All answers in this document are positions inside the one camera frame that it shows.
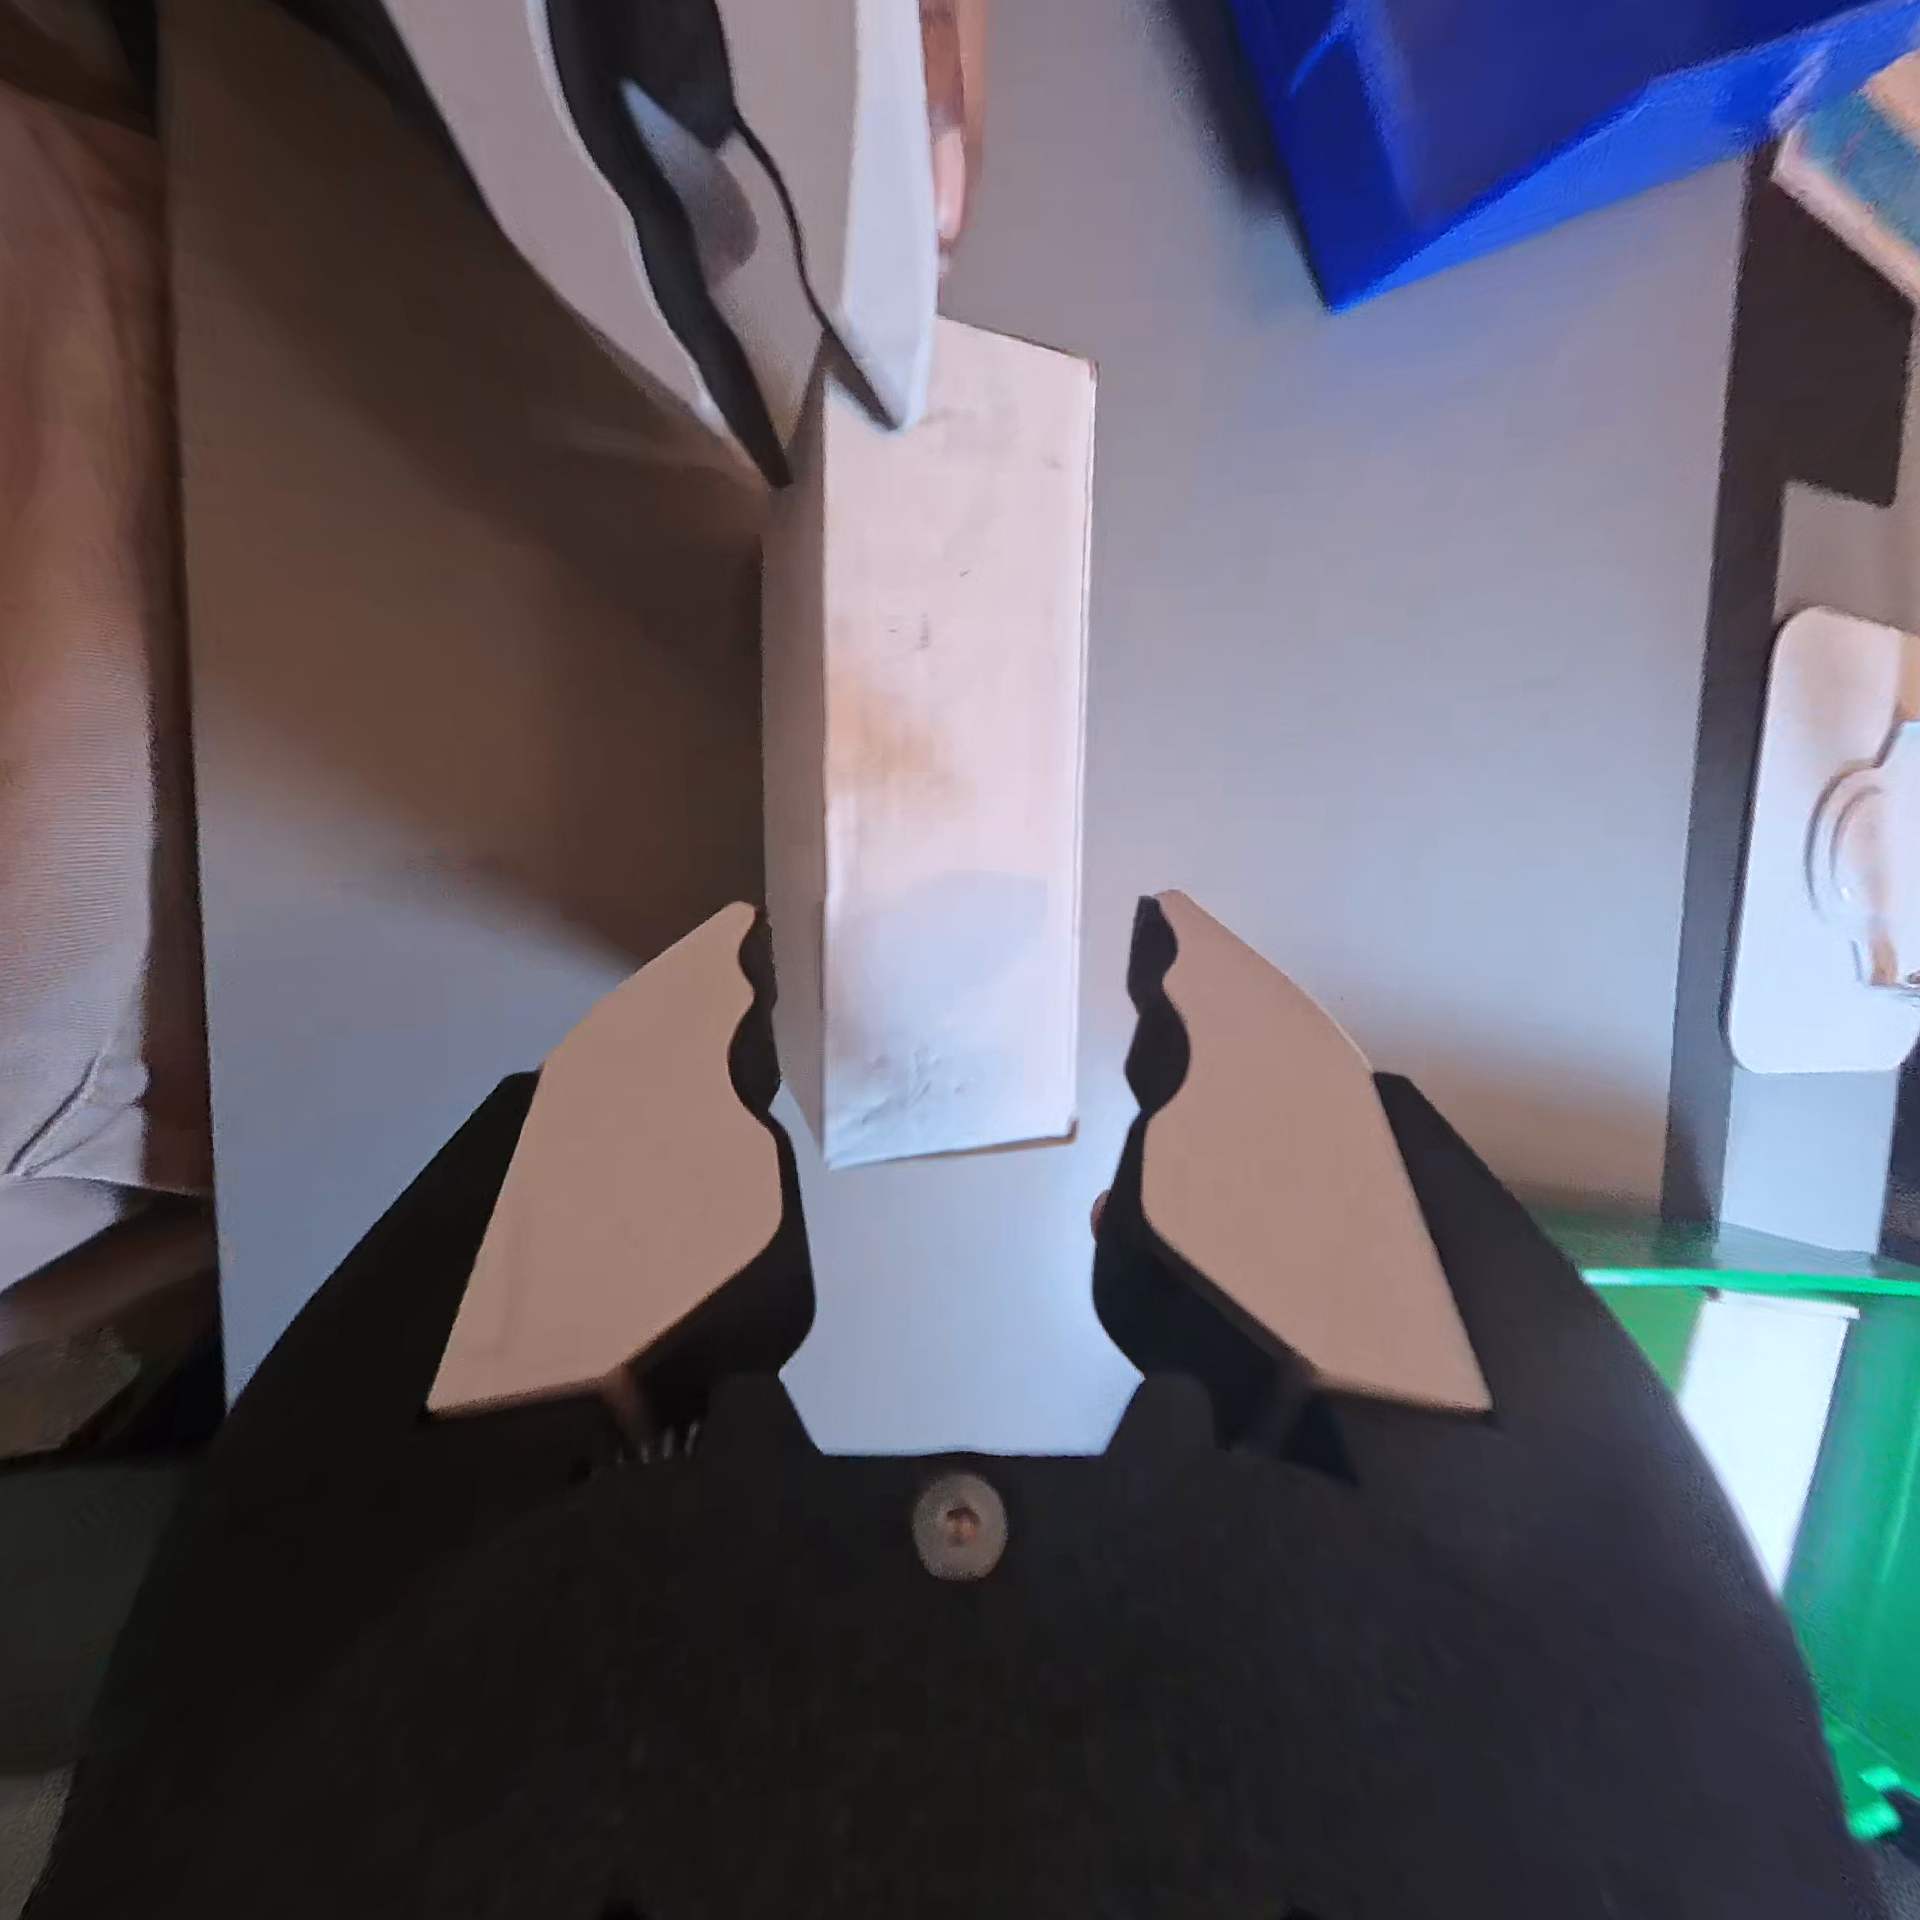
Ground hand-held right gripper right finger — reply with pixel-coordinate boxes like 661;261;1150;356
1091;889;1495;1454

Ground brown cardboard box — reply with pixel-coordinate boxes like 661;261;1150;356
1769;46;1920;310

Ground person's left hand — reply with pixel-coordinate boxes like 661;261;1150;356
919;0;989;282

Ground blue plastic bin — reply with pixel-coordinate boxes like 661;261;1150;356
1223;0;1911;313

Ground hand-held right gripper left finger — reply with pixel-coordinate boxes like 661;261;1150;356
426;901;823;1451

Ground white adhesive hook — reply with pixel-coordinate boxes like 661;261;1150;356
1721;605;1920;1078

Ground black metal stand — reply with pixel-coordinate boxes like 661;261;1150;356
1663;152;1920;1225

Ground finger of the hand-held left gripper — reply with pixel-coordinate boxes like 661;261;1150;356
375;0;823;492
731;0;944;439

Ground green plastic bin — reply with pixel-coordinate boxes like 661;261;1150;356
1533;1209;1920;1852

